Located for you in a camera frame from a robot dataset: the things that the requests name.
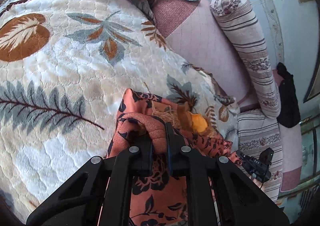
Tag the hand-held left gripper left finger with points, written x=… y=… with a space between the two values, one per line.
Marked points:
x=145 y=158

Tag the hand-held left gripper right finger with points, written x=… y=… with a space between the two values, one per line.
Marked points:
x=173 y=156

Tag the orange floral garment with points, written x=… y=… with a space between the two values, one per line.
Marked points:
x=155 y=191

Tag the striped floral flat pillow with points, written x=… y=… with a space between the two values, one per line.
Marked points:
x=260 y=138

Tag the greenish glass panel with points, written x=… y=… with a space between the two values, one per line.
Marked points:
x=305 y=161

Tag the black cloth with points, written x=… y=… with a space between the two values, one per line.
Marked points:
x=288 y=101

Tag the dark framed picture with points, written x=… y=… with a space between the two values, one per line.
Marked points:
x=313 y=83

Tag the cream leaf-print blanket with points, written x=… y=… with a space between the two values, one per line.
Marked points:
x=75 y=78

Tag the pink bed sheet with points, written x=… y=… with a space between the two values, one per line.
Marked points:
x=200 y=48

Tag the striped floral bolster pillow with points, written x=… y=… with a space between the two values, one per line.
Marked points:
x=252 y=45

